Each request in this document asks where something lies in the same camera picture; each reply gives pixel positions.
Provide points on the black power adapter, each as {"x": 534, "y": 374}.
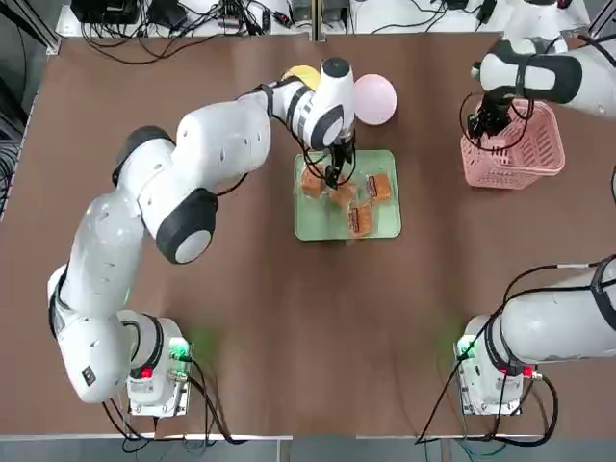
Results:
{"x": 486, "y": 12}

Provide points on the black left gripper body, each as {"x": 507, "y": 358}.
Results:
{"x": 344, "y": 146}

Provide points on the small pink slotted basket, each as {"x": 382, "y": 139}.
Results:
{"x": 510, "y": 178}

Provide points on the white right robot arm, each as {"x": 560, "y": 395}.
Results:
{"x": 544, "y": 327}

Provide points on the white plate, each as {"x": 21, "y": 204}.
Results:
{"x": 375, "y": 98}

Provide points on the black docking box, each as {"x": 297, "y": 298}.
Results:
{"x": 108, "y": 9}

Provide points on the green plastic tray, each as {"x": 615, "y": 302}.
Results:
{"x": 385, "y": 226}

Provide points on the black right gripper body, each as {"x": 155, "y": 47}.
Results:
{"x": 493, "y": 108}

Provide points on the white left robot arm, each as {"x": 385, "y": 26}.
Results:
{"x": 212, "y": 139}

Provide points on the yellow plate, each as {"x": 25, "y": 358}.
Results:
{"x": 303, "y": 74}

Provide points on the clear-wrapped bread pack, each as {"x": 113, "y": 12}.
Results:
{"x": 342, "y": 196}
{"x": 362, "y": 220}
{"x": 381, "y": 187}
{"x": 313, "y": 187}

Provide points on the aluminium frame post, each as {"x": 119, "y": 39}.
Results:
{"x": 604, "y": 17}
{"x": 52, "y": 36}

